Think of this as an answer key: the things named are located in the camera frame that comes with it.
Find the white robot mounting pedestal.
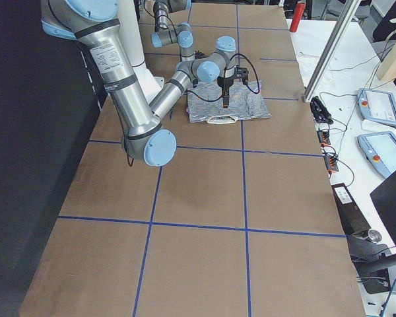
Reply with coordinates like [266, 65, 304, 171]
[117, 0, 164, 102]

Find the black box with label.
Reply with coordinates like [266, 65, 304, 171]
[331, 183, 371, 235]

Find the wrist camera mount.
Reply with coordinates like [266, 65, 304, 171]
[195, 51, 207, 59]
[234, 65, 249, 85]

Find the orange terminal block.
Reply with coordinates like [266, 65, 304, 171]
[316, 129, 339, 175]

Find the upper teach pendant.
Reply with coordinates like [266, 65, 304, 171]
[357, 88, 396, 127]

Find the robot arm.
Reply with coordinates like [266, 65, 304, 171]
[41, 1, 236, 166]
[150, 0, 195, 61]

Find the lower teach pendant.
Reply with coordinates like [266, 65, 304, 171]
[357, 131, 396, 178]

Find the red cylinder bottle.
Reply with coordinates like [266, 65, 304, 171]
[289, 1, 306, 33]

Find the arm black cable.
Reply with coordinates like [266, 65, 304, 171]
[186, 52, 263, 103]

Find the striped polo shirt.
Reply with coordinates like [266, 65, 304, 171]
[185, 80, 272, 125]

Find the aluminium frame post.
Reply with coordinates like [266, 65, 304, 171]
[303, 0, 361, 102]

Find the teach pendant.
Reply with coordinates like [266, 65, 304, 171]
[357, 88, 396, 127]
[357, 131, 396, 178]

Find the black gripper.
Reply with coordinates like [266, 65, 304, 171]
[217, 75, 234, 109]

